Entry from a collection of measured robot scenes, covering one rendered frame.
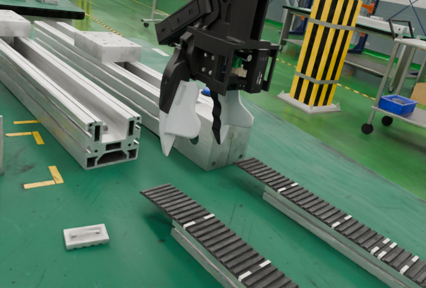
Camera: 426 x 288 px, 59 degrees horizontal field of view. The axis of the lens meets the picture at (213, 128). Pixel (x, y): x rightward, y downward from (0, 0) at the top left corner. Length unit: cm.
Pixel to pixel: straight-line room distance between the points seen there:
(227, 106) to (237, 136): 24
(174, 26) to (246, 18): 12
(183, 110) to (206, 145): 27
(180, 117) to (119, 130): 28
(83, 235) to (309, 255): 30
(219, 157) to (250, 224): 17
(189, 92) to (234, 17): 9
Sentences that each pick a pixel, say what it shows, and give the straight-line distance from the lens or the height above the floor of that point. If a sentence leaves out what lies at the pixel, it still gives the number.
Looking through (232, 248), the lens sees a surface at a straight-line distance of 48.
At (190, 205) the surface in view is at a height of 81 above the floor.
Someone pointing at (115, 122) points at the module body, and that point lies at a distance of 69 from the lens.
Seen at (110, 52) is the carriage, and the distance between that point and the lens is 97.
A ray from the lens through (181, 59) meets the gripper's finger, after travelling 41.
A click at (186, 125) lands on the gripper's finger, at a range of 41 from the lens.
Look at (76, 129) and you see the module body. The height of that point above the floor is 84.
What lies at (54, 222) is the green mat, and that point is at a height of 78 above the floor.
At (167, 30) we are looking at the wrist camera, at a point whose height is 104.
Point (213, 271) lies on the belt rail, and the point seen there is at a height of 79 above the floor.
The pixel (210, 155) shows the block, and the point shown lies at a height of 81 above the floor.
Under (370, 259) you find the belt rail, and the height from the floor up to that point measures 80.
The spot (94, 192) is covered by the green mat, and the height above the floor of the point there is 78.
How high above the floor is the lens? 111
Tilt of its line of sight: 22 degrees down
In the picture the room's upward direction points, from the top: 11 degrees clockwise
